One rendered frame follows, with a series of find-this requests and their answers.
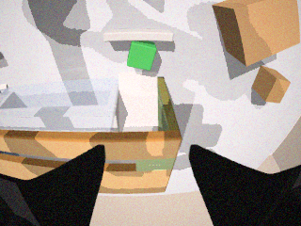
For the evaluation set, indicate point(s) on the green block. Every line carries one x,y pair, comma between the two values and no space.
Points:
141,54

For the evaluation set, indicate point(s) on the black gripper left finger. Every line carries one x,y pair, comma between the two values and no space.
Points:
61,197

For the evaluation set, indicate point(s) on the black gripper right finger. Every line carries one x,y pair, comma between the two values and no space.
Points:
236,195

